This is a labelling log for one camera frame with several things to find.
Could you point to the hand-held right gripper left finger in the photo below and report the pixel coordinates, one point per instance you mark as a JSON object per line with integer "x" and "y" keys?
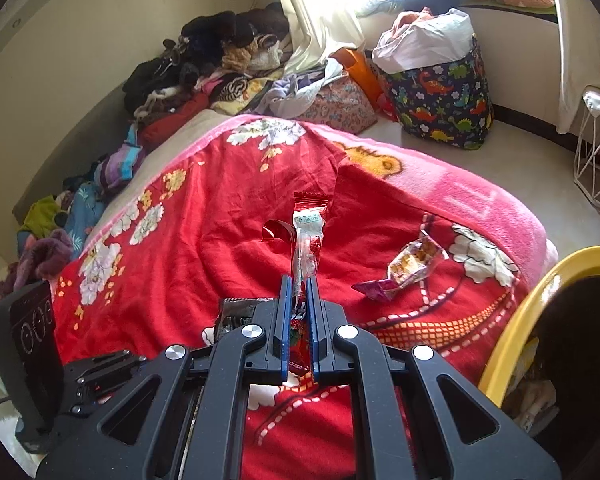
{"x": 285, "y": 330}

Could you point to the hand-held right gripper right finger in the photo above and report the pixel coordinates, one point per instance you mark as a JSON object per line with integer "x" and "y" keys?
{"x": 312, "y": 330}

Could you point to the red snack wrapper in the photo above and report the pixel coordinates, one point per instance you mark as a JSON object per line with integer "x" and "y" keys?
{"x": 307, "y": 240}

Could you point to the yellow rimmed black bin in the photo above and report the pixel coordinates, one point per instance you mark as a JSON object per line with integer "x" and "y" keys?
{"x": 522, "y": 317}

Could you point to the dark snack wrapper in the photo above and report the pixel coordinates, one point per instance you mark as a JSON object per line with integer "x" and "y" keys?
{"x": 235, "y": 317}

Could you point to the purple candy wrapper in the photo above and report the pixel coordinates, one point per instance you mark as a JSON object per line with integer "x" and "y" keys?
{"x": 377, "y": 290}

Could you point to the red foil scrap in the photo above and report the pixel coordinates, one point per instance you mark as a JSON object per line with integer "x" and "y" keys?
{"x": 280, "y": 230}

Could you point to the red floral blanket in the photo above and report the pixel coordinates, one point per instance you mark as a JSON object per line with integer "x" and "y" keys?
{"x": 205, "y": 240}

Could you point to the brown white candy wrapper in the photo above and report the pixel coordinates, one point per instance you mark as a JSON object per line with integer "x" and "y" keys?
{"x": 412, "y": 260}

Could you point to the row of colourful folded clothes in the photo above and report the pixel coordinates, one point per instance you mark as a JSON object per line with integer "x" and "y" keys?
{"x": 110, "y": 165}

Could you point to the floral fabric bag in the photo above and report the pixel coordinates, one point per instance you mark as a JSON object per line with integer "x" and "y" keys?
{"x": 340, "y": 107}

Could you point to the white bag in bin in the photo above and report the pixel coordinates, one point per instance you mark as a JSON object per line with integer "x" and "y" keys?
{"x": 535, "y": 400}

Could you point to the pale crumpled clothes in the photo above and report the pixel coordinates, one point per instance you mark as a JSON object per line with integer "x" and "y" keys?
{"x": 290, "y": 92}

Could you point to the dinosaur print fabric basket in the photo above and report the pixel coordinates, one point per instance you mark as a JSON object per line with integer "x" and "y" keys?
{"x": 440, "y": 105}

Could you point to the orange bag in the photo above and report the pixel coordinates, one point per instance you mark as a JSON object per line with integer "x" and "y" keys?
{"x": 362, "y": 72}

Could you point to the cream curtain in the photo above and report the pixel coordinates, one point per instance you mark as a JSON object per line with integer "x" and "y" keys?
{"x": 585, "y": 35}
{"x": 320, "y": 25}

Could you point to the pile of dark clothes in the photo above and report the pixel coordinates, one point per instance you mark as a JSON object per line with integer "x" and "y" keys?
{"x": 205, "y": 35}

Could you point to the pink orange cloth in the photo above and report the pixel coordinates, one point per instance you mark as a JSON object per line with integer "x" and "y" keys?
{"x": 407, "y": 17}

